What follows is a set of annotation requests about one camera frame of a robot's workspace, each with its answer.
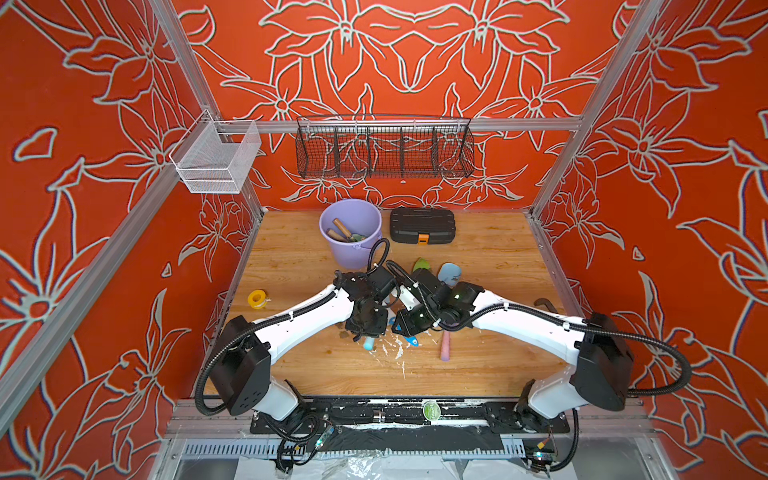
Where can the white wire mesh basket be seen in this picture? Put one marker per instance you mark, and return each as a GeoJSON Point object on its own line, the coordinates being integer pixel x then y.
{"type": "Point", "coordinates": [216, 156]}

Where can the yellow tape roll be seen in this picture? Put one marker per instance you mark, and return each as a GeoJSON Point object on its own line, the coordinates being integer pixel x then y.
{"type": "Point", "coordinates": [257, 299]}

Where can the purple trowel pink handle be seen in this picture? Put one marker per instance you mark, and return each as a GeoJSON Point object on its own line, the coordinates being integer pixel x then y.
{"type": "Point", "coordinates": [445, 347]}

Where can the black wire wall basket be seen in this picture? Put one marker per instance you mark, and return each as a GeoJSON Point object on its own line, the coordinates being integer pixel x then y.
{"type": "Point", "coordinates": [384, 146]}

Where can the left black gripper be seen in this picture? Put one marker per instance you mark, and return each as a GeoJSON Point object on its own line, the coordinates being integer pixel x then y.
{"type": "Point", "coordinates": [378, 331]}

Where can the black plastic tool case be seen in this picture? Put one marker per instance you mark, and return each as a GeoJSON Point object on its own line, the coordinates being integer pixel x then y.
{"type": "Point", "coordinates": [422, 226]}

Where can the green round sticker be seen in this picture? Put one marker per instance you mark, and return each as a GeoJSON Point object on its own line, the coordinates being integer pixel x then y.
{"type": "Point", "coordinates": [431, 410]}

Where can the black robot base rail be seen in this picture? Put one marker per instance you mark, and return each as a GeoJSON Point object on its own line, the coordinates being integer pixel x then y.
{"type": "Point", "coordinates": [397, 424]}

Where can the light blue trowel back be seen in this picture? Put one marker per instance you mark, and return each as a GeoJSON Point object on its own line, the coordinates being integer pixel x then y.
{"type": "Point", "coordinates": [450, 274]}

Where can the black hex key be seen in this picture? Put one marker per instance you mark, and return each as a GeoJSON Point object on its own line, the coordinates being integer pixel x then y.
{"type": "Point", "coordinates": [546, 305]}

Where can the purple plastic bucket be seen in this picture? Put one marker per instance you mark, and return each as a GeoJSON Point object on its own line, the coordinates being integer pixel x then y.
{"type": "Point", "coordinates": [364, 220]}

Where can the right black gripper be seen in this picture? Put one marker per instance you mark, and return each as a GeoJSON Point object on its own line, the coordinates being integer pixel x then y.
{"type": "Point", "coordinates": [407, 325]}

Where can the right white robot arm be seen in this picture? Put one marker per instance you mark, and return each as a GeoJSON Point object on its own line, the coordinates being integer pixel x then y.
{"type": "Point", "coordinates": [598, 359]}

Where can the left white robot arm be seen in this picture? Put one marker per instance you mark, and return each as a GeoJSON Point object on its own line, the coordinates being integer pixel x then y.
{"type": "Point", "coordinates": [237, 378]}

